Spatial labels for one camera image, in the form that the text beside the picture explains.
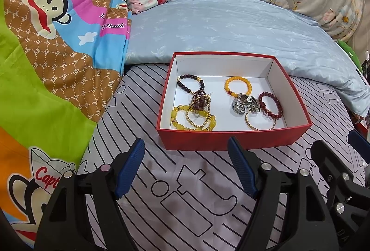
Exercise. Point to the gold bangle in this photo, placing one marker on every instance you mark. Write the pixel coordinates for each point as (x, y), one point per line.
(254, 127)

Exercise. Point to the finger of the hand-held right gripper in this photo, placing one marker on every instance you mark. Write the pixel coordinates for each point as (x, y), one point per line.
(360, 142)
(332, 164)

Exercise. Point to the green plush item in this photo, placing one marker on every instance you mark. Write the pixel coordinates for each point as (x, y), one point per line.
(348, 51)

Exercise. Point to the cartoon monkey blanket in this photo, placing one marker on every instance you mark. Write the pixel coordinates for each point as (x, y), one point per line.
(57, 66)

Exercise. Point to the striped grey bed sheet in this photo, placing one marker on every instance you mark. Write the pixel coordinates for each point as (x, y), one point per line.
(188, 196)

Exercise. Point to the red cardboard box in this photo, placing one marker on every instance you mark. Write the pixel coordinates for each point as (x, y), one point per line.
(202, 141)

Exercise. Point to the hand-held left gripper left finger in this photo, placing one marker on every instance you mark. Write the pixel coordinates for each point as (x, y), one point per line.
(130, 167)

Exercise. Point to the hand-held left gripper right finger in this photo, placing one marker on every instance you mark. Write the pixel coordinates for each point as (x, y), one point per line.
(242, 170)

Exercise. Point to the light blue quilt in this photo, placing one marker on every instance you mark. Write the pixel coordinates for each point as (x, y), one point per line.
(231, 25)

